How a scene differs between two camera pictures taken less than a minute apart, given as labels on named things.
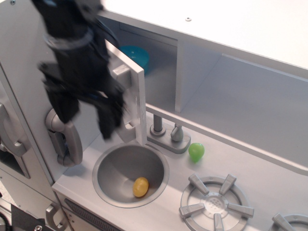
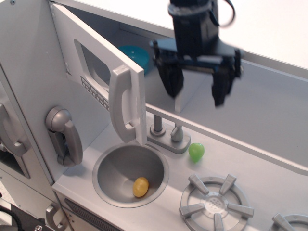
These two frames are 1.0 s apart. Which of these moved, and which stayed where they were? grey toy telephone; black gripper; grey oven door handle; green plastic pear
Moved: black gripper
Stayed: grey oven door handle; grey toy telephone; green plastic pear
